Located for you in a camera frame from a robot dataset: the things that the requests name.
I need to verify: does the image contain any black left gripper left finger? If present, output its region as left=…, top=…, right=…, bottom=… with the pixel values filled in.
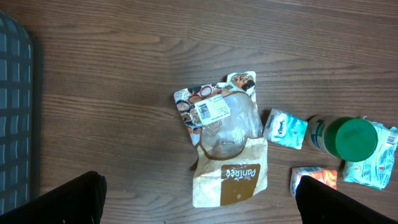
left=1, top=171, right=107, bottom=224

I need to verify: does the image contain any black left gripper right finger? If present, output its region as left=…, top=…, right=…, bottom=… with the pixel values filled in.
left=295, top=175, right=397, bottom=224

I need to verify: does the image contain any orange tissue packet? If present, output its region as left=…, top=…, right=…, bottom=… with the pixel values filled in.
left=289, top=167, right=338, bottom=197

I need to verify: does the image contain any mint green packet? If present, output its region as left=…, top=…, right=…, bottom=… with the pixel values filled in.
left=343, top=121, right=397, bottom=190

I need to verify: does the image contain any green lid white jar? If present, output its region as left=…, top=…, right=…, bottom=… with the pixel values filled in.
left=305, top=114, right=378, bottom=162

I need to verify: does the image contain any small teal tissue packet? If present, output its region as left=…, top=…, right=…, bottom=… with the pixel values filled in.
left=264, top=108, right=308, bottom=150

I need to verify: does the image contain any grey plastic mesh basket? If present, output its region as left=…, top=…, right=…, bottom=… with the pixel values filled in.
left=1, top=12, right=44, bottom=214

